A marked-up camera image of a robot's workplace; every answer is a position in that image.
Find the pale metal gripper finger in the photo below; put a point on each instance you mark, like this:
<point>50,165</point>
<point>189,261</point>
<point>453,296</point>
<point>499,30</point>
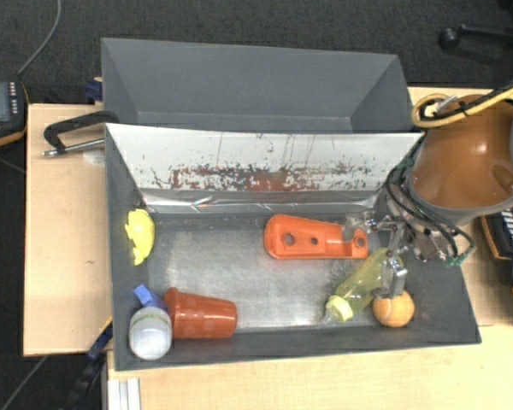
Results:
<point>396,273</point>
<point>378,226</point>

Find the red-orange plastic cup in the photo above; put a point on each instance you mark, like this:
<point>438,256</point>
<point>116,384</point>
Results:
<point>201,314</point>

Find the yellow crumpled toy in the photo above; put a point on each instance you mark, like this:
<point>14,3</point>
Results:
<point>140,233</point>

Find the orange ball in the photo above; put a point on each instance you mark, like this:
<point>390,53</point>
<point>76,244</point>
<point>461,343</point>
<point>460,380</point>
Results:
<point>394,312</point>

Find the white bottle with blue cap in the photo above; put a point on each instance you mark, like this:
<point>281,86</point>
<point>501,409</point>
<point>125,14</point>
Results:
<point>150,335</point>

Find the clear yellow-green plastic bottle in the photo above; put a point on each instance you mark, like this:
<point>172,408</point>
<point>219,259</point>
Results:
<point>359,286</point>

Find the orange flat plastic tool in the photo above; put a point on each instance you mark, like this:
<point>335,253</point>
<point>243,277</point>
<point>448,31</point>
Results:
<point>312,239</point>

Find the grey metal bin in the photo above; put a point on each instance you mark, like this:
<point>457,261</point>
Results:
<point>248,83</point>

